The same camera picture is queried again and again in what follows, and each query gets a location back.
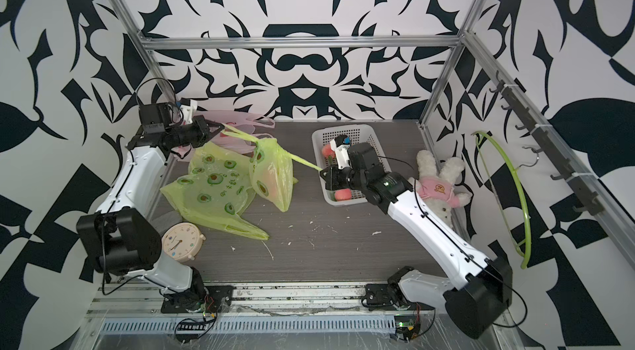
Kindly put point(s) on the green avocado plastic bag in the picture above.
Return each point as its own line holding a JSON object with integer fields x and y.
{"x": 271, "y": 168}

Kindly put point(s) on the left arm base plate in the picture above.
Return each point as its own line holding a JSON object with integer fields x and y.
{"x": 208, "y": 300}

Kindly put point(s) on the pink peach front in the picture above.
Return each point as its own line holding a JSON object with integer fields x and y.
{"x": 343, "y": 195}

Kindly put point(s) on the plush bunny toy pink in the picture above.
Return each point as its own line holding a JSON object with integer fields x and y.
{"x": 437, "y": 188}

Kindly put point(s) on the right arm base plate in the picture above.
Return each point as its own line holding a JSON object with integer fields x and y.
{"x": 388, "y": 297}

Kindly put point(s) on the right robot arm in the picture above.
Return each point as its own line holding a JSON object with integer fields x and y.
{"x": 475, "y": 290}

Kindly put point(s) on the black hook rack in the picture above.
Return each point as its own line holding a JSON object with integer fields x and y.
{"x": 552, "y": 146}

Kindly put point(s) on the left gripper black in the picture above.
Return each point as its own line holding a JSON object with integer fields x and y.
{"x": 199, "y": 128}

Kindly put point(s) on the beige alarm clock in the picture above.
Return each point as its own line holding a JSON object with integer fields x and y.
{"x": 183, "y": 242}

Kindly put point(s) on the pink plastic bag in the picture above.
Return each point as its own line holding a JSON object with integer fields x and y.
{"x": 246, "y": 122}

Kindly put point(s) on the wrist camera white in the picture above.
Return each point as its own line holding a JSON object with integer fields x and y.
{"x": 187, "y": 109}
{"x": 340, "y": 144}

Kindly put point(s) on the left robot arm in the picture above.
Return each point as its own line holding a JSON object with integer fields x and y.
{"x": 118, "y": 238}

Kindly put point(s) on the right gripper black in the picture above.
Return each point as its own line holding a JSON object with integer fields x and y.
{"x": 335, "y": 176}

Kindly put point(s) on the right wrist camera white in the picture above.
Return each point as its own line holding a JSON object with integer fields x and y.
{"x": 340, "y": 144}

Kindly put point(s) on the green hoop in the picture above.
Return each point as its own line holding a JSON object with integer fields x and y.
{"x": 524, "y": 247}

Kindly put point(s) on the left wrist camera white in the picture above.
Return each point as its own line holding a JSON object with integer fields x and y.
{"x": 187, "y": 109}

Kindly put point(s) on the aluminium frame bar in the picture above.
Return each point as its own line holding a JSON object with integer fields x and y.
{"x": 155, "y": 44}

